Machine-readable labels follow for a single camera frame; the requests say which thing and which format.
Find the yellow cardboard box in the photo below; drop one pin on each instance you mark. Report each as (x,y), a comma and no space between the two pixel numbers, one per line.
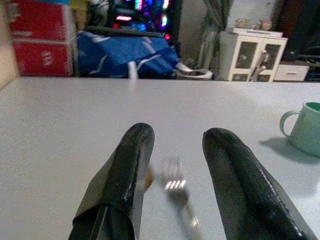
(78,15)

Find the gold spoon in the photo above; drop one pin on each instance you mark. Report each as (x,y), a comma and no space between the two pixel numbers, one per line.
(149,178)

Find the white drawer unit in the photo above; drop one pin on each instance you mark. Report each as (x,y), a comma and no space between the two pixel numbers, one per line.
(291,72)

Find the small brown ornament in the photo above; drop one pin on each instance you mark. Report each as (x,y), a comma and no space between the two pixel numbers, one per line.
(266,23)
(242,23)

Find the red cardboard box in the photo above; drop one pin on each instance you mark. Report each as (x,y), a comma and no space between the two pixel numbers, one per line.
(40,20)

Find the grey green curtain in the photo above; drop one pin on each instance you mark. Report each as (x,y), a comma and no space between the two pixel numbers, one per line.
(215,30)

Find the black and white shoe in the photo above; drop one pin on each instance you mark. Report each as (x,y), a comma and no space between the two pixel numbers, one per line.
(192,72)

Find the white cabinet with glass doors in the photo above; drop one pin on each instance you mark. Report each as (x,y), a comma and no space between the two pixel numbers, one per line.
(252,55)

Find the silver fork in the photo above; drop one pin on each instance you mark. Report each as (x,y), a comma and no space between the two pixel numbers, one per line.
(178,195)

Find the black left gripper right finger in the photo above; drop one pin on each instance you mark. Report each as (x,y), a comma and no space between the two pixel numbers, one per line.
(240,190)

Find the red box printed 315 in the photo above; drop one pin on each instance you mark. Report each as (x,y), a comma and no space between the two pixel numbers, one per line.
(42,58)

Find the computer case with coloured lights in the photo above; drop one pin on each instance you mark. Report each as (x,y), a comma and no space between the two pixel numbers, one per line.
(150,20)

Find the mint green mug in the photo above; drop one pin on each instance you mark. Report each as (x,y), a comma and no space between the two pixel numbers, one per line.
(307,132)

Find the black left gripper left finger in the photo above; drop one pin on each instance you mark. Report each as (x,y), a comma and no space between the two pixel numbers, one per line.
(117,175)

